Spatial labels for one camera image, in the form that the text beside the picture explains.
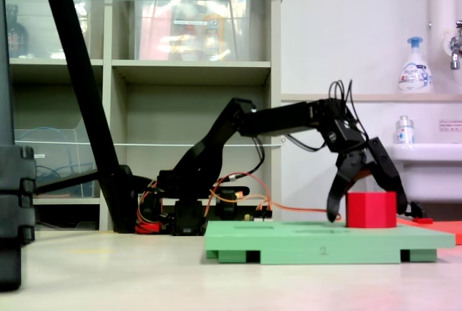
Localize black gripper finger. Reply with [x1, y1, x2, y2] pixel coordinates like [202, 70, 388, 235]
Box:
[367, 136, 409, 217]
[326, 167, 354, 223]

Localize red octagonal pillar block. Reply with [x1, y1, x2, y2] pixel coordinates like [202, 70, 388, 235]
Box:
[345, 191, 398, 229]

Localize small bottle with silver cap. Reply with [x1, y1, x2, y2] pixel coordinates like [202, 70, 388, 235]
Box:
[395, 115, 415, 145]

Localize white sink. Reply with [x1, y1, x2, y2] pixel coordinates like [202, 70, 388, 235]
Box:
[364, 143, 462, 203]

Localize green shape-sorting board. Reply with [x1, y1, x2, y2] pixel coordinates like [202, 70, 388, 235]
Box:
[204, 219, 456, 265]

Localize small circuit board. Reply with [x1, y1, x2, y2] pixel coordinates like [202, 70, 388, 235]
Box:
[243, 210, 274, 222]

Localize white blue soap pump bottle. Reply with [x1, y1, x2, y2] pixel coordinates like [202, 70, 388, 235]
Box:
[398, 36, 434, 95]

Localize black clamp knob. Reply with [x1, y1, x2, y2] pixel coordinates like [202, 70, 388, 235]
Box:
[216, 186, 250, 222]

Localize metal faucet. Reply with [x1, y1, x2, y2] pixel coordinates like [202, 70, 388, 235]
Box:
[443, 20, 462, 71]

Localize beige shelf unit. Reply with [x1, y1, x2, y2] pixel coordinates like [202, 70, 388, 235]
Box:
[0, 0, 282, 232]

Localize orange spray bottle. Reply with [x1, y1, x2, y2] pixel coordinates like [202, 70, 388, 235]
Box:
[201, 0, 227, 61]

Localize large clear plastic bin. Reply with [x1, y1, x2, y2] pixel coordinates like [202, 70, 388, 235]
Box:
[132, 0, 253, 62]

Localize pink folder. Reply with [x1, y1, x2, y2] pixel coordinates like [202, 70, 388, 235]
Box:
[139, 2, 173, 60]

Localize clear file box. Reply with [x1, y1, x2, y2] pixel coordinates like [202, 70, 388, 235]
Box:
[14, 118, 100, 198]

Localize notched black stack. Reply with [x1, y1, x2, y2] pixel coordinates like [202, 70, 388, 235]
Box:
[0, 144, 37, 292]

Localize clear plastic bin with bottles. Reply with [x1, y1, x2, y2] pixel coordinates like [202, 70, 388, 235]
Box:
[5, 0, 95, 60]

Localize dark round bottle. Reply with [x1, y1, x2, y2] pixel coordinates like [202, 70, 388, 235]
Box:
[5, 4, 30, 58]

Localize orange cable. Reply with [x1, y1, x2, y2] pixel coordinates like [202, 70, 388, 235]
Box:
[204, 172, 342, 222]

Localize black sink bracket foot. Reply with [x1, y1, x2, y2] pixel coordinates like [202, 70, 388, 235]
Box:
[406, 201, 427, 218]

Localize black wrist wire loops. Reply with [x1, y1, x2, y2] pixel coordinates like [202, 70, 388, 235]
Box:
[327, 79, 369, 137]

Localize beige wall ledge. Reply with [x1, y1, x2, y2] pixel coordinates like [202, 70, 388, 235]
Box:
[280, 93, 462, 102]

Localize red-print wall label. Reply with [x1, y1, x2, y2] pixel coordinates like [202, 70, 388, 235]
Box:
[439, 119, 462, 133]

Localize black arm wire bundle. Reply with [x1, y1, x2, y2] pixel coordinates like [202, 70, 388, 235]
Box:
[230, 134, 267, 182]

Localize red coiled cable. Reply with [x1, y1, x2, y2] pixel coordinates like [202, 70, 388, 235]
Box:
[135, 216, 162, 235]

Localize dark grey post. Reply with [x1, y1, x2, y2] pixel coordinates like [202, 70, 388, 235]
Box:
[0, 0, 15, 146]

